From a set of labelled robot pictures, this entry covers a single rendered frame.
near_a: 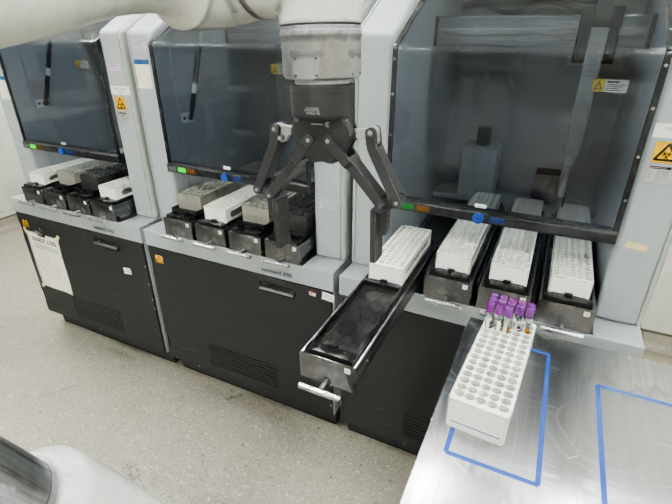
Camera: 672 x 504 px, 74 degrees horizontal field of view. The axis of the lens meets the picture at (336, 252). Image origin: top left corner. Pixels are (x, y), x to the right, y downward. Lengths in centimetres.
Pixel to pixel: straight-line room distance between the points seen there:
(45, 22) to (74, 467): 47
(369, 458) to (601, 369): 102
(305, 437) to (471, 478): 119
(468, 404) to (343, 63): 57
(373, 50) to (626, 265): 86
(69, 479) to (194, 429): 141
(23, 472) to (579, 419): 82
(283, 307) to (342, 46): 122
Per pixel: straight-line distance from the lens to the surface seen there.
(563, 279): 130
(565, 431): 92
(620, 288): 138
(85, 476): 64
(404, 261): 125
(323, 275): 146
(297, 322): 163
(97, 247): 222
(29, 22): 32
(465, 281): 131
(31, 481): 60
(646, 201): 129
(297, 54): 52
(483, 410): 81
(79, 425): 221
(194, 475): 187
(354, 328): 108
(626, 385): 107
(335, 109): 52
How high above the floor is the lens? 144
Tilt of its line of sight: 26 degrees down
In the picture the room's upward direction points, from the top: straight up
